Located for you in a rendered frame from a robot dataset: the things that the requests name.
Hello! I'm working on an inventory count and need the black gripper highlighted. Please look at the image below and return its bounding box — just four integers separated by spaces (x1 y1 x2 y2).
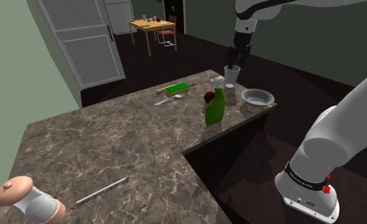
226 31 252 69

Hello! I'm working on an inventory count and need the grey bowl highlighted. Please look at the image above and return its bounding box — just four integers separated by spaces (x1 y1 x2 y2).
240 88 276 108

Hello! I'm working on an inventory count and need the dark red apple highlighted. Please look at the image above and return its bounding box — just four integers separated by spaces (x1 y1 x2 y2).
203 90 216 105

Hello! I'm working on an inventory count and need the green spray bottle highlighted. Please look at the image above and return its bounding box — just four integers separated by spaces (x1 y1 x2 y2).
204 76 226 127

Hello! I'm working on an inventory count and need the green and yellow sponge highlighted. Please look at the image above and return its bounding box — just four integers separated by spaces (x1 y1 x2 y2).
165 81 191 95

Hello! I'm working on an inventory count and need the dark doorway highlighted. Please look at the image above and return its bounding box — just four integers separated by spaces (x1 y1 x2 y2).
162 0 186 34

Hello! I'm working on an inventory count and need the yellow pencil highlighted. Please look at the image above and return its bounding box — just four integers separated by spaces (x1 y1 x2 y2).
155 83 176 93

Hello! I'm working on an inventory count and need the silver spoon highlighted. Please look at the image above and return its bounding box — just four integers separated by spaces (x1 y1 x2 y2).
154 92 185 108

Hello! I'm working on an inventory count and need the yellow wooden dining table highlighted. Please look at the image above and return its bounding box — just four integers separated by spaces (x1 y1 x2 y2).
127 14 178 57

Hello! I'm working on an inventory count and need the white panelled door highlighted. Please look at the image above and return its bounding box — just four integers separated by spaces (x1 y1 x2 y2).
36 0 127 90

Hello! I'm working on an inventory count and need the striped grey pencil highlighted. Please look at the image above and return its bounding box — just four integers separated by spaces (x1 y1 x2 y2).
71 176 130 207

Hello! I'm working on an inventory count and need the salt shaker with tan caps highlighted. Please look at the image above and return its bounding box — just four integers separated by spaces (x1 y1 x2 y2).
0 176 66 224

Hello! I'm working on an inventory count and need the red chair with metal frame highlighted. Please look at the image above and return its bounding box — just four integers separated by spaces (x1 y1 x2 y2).
155 15 178 48

